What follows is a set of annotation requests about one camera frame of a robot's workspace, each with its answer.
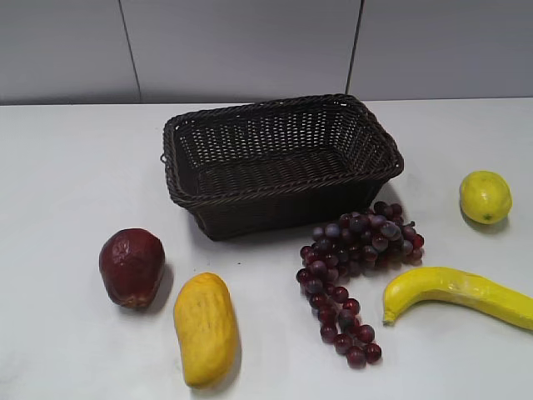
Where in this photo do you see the yellow banana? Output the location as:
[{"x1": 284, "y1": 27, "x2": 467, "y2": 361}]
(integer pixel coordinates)
[{"x1": 382, "y1": 267, "x2": 532, "y2": 331}]

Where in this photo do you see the yellow lemon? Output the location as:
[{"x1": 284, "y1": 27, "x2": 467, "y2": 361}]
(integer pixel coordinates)
[{"x1": 459, "y1": 171, "x2": 513, "y2": 225}]

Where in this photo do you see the yellow mango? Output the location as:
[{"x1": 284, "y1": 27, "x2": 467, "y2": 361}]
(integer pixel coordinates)
[{"x1": 173, "y1": 272, "x2": 239, "y2": 389}]

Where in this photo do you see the dark brown wicker basket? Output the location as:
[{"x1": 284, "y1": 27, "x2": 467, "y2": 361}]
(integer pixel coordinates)
[{"x1": 162, "y1": 94, "x2": 404, "y2": 241}]

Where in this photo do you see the dark red apple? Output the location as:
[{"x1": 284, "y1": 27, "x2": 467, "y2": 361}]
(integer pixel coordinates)
[{"x1": 98, "y1": 227, "x2": 165, "y2": 309}]

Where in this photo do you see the purple grape bunch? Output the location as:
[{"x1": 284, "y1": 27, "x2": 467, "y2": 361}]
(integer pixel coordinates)
[{"x1": 296, "y1": 201, "x2": 425, "y2": 369}]

